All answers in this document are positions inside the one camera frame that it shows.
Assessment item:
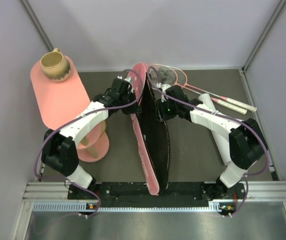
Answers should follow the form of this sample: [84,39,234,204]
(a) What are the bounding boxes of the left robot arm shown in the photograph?
[41,77,140,198]

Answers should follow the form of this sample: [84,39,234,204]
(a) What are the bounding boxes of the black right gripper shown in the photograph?
[156,97,178,122]

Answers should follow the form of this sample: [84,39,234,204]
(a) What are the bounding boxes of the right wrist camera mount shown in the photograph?
[156,82,171,93]

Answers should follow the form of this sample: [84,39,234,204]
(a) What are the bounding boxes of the beige ceramic mug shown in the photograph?
[40,48,71,82]

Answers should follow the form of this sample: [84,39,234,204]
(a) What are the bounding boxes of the grey slotted cable duct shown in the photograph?
[33,202,99,212]

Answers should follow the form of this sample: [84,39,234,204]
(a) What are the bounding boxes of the pink two-tier side table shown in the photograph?
[31,58,110,163]

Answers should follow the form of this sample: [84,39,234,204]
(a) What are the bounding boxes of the white shuttlecock tube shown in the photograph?
[198,93,232,166]

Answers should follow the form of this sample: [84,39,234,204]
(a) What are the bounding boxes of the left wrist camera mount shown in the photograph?
[117,75,134,85]

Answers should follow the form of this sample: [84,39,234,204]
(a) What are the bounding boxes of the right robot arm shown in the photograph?
[156,85,268,198]

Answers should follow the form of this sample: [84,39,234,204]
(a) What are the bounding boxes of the white pink badminton racket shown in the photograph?
[147,63,257,115]

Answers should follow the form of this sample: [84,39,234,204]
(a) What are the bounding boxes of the pink racket bag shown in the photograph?
[128,62,170,196]

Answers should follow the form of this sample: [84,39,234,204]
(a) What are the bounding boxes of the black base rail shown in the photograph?
[67,181,248,208]

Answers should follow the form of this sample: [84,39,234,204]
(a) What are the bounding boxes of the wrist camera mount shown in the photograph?
[117,75,134,85]
[156,82,171,93]

